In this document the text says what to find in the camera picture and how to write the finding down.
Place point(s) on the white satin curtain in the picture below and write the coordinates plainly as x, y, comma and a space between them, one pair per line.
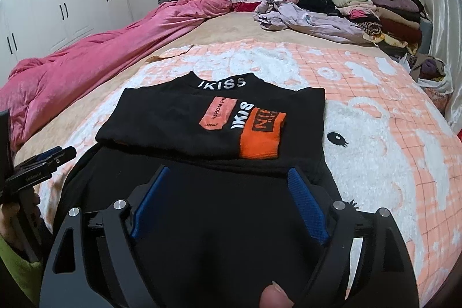
444, 5

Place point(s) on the person's right hand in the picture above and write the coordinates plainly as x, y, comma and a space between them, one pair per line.
276, 297

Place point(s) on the lilac crumpled garment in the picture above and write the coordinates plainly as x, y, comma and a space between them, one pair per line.
317, 23

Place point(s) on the dark crumpled garment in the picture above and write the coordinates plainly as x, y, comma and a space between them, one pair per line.
317, 5

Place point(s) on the grey blue cushion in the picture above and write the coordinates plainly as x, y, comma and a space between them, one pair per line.
426, 37

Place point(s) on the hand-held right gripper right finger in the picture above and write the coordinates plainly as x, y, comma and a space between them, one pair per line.
310, 207

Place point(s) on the white bag of clothes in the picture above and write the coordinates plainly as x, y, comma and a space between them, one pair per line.
429, 70

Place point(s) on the pink duvet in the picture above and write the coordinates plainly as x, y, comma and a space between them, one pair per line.
90, 55

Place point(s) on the black sweater with orange cuffs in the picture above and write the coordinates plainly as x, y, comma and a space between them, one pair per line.
173, 120

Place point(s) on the person's left hand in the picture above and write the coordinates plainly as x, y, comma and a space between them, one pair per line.
7, 221

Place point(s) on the beige bed sheet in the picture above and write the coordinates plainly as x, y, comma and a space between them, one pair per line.
223, 30

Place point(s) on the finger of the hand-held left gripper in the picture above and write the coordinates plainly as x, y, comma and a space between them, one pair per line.
39, 157
65, 153

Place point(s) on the red cloth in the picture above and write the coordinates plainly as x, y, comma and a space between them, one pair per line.
247, 6

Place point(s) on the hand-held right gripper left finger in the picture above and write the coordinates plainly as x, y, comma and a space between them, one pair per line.
149, 207

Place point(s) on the peach and white plaid blanket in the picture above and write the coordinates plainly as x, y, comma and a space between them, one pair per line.
379, 134

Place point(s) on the stack of folded clothes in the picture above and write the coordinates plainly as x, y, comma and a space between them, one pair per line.
393, 19

